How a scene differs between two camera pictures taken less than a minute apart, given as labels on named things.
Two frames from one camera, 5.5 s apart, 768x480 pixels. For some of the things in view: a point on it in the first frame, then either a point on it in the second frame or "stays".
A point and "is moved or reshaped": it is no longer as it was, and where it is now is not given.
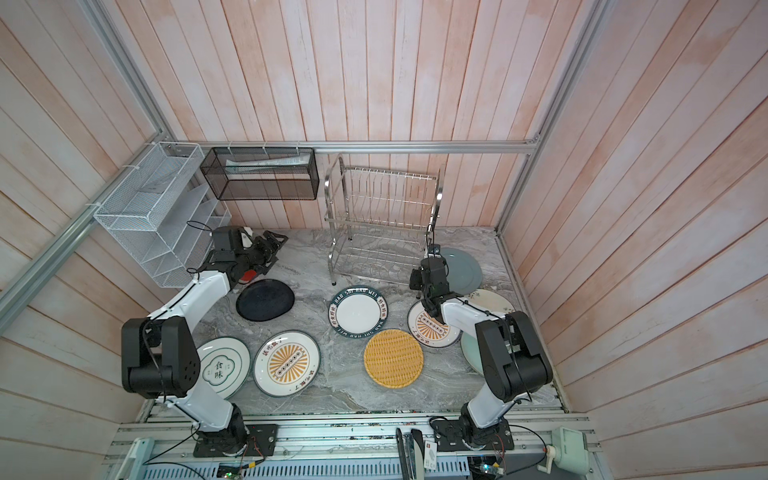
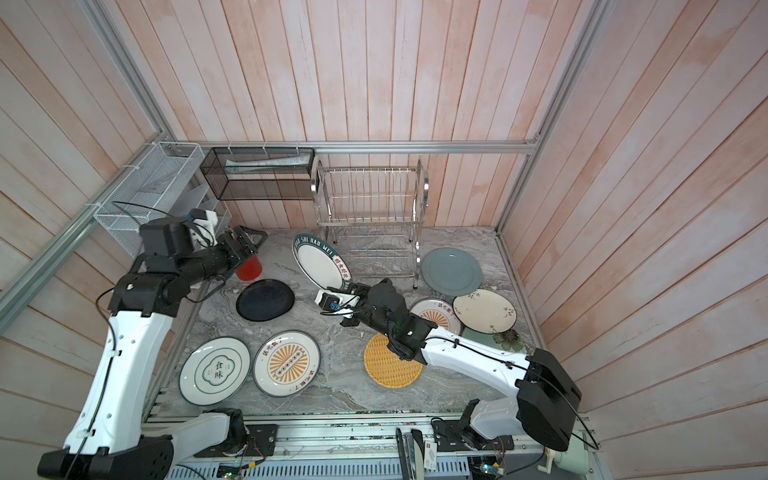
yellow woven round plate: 393,358 stays
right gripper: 417,274 to 364,290
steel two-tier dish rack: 379,222 is moved or reshaped
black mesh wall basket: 262,174 stays
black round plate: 264,299 stays
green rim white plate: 357,312 is moved or reshaped
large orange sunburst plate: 286,363 stays
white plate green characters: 225,365 stays
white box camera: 570,449 stays
